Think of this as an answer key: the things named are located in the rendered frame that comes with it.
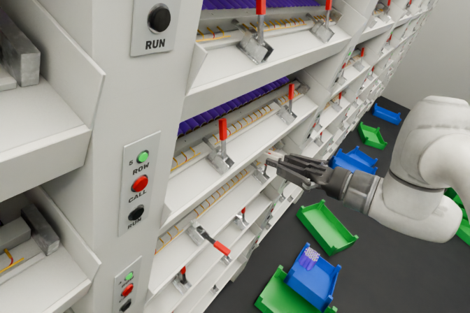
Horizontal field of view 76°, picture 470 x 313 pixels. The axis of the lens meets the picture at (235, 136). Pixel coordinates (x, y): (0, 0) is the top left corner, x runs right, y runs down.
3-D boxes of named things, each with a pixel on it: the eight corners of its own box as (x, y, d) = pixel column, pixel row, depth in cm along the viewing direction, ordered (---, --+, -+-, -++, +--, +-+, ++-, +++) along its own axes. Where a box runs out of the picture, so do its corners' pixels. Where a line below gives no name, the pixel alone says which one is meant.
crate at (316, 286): (299, 253, 161) (306, 241, 158) (333, 278, 153) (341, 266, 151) (282, 281, 134) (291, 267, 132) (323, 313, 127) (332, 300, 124)
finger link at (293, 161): (324, 170, 71) (327, 167, 72) (284, 153, 77) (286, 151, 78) (322, 183, 73) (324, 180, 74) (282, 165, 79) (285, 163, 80)
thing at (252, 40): (340, 52, 77) (381, 3, 68) (169, 127, 31) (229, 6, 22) (282, 3, 81) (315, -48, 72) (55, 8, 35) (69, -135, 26)
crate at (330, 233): (352, 245, 175) (359, 237, 170) (329, 256, 164) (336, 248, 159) (318, 207, 194) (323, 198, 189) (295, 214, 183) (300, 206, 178)
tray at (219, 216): (285, 167, 99) (302, 149, 93) (138, 311, 53) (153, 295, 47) (243, 125, 103) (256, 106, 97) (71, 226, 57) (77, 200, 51)
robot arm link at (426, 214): (372, 204, 72) (388, 156, 67) (447, 233, 65) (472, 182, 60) (362, 228, 64) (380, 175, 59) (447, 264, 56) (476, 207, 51)
